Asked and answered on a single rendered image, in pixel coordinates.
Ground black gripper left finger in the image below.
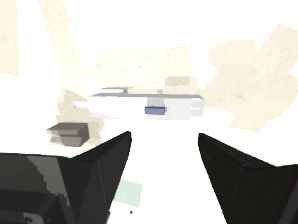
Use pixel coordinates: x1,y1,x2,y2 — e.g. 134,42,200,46
0,131,132,224

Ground white and pale yellow cylinder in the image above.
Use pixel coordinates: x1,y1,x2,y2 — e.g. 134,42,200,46
73,101,88,108

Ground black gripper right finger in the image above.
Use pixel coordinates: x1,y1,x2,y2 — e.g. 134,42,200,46
198,133,298,224

